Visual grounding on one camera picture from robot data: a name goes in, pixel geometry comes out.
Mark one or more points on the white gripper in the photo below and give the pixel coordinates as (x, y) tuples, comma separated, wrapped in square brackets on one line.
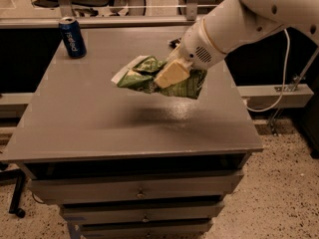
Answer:
[(195, 49)]

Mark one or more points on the green jalapeno chip bag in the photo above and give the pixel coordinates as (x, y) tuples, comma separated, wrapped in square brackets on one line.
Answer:
[(140, 73)]

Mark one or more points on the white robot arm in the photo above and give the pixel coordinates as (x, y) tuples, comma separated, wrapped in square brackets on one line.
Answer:
[(232, 24)]

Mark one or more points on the blue pepsi can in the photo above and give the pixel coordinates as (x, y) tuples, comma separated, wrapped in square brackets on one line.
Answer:
[(72, 37)]

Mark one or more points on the black snack bar wrapper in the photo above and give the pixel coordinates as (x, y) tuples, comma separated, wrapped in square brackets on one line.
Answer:
[(174, 43)]

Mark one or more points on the grey drawer cabinet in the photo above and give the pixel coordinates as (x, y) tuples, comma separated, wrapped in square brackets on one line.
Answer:
[(80, 125)]

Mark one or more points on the middle grey drawer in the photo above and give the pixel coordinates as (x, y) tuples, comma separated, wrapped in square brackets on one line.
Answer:
[(142, 212)]

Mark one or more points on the bottom grey drawer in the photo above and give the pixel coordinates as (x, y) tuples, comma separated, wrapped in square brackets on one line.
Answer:
[(140, 229)]

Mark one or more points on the black chair leg with caster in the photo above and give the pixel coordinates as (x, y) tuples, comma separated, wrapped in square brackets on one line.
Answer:
[(16, 177)]

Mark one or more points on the grey metal rail frame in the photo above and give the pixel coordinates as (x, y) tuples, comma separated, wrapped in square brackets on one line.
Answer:
[(26, 14)]

